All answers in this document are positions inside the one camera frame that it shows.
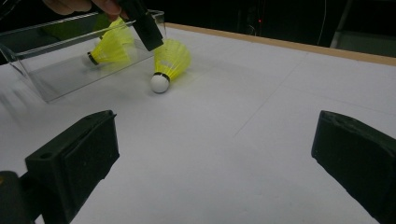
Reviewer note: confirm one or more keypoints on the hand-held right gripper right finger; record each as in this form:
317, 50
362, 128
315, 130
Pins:
358, 155

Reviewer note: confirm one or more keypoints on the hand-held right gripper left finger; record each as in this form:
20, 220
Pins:
77, 161

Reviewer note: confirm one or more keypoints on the yellow shuttlecock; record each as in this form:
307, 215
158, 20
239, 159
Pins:
112, 49
172, 57

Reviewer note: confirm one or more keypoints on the clear plastic box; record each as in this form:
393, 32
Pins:
62, 77

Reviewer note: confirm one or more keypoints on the white sheet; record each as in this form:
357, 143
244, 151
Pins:
233, 124

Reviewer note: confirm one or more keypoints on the white metal desk frame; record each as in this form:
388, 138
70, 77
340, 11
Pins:
364, 43

